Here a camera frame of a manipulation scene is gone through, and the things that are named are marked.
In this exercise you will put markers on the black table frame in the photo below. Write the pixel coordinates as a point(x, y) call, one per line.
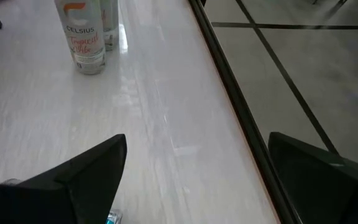
point(235, 93)

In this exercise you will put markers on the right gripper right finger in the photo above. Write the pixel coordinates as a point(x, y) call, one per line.
point(322, 193)

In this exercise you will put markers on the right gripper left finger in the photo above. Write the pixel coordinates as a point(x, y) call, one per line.
point(57, 205)

